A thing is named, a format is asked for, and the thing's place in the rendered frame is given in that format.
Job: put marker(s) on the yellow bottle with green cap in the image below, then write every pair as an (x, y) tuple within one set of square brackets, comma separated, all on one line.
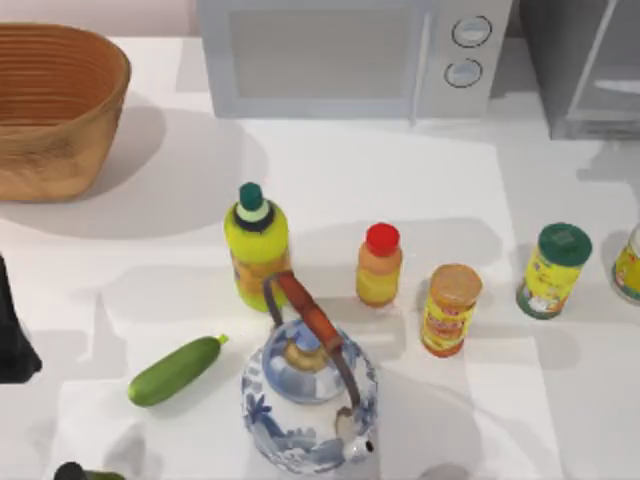
[(257, 250)]

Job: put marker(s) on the orange bottle with red cap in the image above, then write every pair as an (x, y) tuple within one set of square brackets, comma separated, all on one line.
[(379, 270)]

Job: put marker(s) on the yellow and red jar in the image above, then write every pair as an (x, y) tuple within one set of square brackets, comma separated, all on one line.
[(447, 315)]

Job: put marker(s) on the blue and white teapot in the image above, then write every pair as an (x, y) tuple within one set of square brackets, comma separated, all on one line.
[(305, 400)]

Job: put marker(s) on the pale microwave oven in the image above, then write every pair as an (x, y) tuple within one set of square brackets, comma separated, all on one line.
[(350, 50)]

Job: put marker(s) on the green cucumber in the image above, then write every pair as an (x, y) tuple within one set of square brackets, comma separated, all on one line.
[(172, 372)]

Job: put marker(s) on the microwave knob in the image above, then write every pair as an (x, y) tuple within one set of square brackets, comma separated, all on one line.
[(463, 73), (471, 30)]

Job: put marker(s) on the yellow can with green lid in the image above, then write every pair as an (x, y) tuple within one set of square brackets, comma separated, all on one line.
[(550, 275)]

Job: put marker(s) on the brown woven basket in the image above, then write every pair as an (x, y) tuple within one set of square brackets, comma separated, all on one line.
[(55, 120)]

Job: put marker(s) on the yellow and white can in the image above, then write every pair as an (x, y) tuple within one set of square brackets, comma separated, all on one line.
[(627, 270)]

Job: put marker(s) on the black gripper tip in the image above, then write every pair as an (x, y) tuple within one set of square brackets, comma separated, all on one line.
[(12, 335)]

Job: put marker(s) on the dark green bottle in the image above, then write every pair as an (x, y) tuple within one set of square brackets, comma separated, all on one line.
[(82, 473)]

